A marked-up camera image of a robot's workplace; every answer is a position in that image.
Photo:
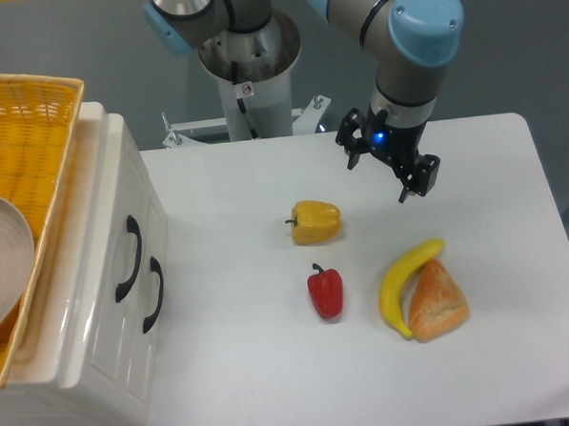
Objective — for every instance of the grey plate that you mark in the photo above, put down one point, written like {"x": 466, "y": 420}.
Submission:
{"x": 16, "y": 256}

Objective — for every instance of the black lower drawer handle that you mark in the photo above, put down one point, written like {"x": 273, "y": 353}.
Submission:
{"x": 155, "y": 286}

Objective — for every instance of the yellow woven basket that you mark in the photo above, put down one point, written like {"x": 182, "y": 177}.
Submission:
{"x": 38, "y": 115}

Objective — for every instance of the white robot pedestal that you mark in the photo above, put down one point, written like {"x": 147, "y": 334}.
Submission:
{"x": 253, "y": 74}

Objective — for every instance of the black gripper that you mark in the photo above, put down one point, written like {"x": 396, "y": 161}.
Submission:
{"x": 392, "y": 130}

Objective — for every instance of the red bell pepper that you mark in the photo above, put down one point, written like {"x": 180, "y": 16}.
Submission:
{"x": 326, "y": 291}

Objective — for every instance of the yellow bell pepper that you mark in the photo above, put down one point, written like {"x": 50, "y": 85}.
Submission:
{"x": 313, "y": 222}

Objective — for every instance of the black drawer handle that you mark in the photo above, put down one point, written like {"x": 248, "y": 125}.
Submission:
{"x": 155, "y": 286}
{"x": 131, "y": 248}

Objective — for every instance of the brown bread piece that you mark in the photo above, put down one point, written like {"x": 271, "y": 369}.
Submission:
{"x": 438, "y": 305}

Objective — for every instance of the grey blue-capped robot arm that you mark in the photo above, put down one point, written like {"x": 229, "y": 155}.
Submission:
{"x": 413, "y": 41}

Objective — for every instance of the yellow banana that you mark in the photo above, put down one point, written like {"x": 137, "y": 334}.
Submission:
{"x": 393, "y": 282}

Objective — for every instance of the white drawer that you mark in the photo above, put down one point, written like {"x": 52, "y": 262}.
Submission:
{"x": 125, "y": 340}

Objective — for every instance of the white drawer cabinet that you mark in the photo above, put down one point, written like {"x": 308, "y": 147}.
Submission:
{"x": 51, "y": 381}

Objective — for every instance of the black top drawer handle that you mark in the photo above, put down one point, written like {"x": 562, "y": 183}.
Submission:
{"x": 131, "y": 248}

